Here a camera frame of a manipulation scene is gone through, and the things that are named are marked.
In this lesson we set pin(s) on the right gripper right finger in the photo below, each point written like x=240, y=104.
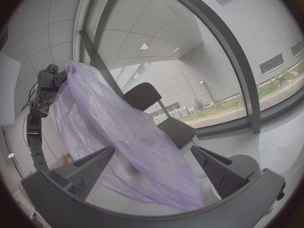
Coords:
x=218, y=170

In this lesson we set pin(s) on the grey padded white chair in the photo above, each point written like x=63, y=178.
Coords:
x=142, y=95

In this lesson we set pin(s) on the purple plastic bag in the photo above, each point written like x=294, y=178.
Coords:
x=106, y=117

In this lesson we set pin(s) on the white trash bin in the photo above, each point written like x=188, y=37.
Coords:
x=239, y=159

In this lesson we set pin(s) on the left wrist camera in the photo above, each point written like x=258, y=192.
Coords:
x=52, y=69

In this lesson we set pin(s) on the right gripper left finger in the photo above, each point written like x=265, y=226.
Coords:
x=90, y=167

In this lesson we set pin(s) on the window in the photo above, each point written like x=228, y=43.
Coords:
x=166, y=32

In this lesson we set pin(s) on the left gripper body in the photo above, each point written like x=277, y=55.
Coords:
x=45, y=82

